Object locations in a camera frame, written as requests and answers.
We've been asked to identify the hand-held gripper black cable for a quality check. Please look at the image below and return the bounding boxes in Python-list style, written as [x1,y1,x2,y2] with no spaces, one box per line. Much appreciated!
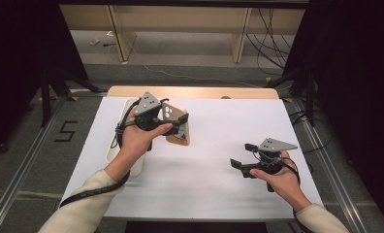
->
[251,150,314,233]
[59,96,142,209]

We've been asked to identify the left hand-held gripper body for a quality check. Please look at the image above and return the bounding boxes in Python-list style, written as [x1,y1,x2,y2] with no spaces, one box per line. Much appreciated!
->
[134,91,165,131]

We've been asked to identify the orange printed phone case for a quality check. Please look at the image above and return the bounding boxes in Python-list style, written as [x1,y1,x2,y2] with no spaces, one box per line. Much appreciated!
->
[160,100,191,147]

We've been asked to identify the person's right hand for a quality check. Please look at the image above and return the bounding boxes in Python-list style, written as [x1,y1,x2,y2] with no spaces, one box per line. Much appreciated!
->
[250,150,311,212]

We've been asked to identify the light wooden table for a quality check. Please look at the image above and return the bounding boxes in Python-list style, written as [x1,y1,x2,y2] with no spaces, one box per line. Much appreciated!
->
[107,85,280,100]

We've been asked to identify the aluminium floor rail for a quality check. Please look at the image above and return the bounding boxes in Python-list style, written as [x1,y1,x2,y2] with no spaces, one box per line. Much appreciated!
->
[291,98,372,233]
[0,95,68,233]

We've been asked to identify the hanging black cables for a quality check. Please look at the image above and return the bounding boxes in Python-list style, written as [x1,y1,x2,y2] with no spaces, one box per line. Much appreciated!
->
[246,8,293,77]

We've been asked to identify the white table board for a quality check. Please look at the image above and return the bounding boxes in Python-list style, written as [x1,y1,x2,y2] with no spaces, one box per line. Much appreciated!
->
[60,95,324,221]

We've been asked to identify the black curtain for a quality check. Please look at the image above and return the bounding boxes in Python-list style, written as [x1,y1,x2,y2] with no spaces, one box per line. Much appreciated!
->
[0,0,89,156]
[283,0,384,224]

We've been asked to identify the beige wooden shelf unit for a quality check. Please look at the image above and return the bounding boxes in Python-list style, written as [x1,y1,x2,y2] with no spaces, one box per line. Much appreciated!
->
[59,4,305,64]

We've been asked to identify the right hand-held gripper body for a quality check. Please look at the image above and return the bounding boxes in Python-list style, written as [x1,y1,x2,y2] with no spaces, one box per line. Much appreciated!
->
[251,138,300,176]

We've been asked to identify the person's left hand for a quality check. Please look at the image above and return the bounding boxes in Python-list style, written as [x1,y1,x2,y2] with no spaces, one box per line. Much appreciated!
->
[117,107,175,163]

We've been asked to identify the left hand-held gripper black cable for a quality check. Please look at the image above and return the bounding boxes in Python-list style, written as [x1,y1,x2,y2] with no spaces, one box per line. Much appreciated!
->
[59,96,142,209]

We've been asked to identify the right hand-held gripper black cable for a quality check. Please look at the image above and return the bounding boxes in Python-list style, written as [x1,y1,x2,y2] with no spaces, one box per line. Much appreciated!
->
[251,150,314,233]

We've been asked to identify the white plastic storage box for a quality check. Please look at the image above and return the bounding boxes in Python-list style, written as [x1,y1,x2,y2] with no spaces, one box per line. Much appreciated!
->
[105,97,145,178]

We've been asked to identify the thin white floor cable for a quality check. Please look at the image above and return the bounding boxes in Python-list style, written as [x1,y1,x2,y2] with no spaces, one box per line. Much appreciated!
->
[128,42,262,89]

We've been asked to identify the black floor cables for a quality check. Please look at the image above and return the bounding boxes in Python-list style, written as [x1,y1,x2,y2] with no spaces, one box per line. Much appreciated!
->
[290,110,335,154]

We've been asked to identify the black tripod stand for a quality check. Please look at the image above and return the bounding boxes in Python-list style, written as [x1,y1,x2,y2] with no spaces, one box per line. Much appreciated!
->
[39,64,109,128]
[266,66,317,127]

